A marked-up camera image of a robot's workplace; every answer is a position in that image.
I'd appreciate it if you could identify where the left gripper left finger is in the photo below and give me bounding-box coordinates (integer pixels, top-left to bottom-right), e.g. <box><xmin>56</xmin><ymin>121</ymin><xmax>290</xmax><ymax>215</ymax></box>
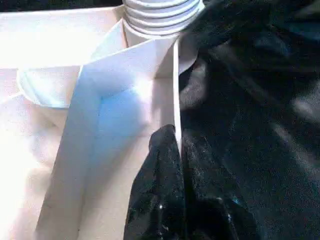
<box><xmin>123</xmin><ymin>124</ymin><xmax>187</xmax><ymax>240</ymax></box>

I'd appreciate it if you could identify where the white plastic table leg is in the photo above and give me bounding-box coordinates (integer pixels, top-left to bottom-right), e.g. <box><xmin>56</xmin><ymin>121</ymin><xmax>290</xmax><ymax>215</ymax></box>
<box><xmin>122</xmin><ymin>0</ymin><xmax>205</xmax><ymax>39</ymax></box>

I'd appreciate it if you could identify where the black plastic mat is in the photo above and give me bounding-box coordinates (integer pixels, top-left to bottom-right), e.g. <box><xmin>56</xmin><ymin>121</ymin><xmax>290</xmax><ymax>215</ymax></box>
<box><xmin>177</xmin><ymin>0</ymin><xmax>320</xmax><ymax>240</ymax></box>

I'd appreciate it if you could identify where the white plastic table top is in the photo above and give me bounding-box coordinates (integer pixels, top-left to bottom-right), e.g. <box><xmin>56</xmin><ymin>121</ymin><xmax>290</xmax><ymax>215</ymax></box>
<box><xmin>0</xmin><ymin>0</ymin><xmax>207</xmax><ymax>240</ymax></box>

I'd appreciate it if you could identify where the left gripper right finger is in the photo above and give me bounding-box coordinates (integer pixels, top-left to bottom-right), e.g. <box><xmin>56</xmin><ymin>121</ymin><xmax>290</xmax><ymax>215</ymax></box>
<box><xmin>181</xmin><ymin>129</ymin><xmax>261</xmax><ymax>240</ymax></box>

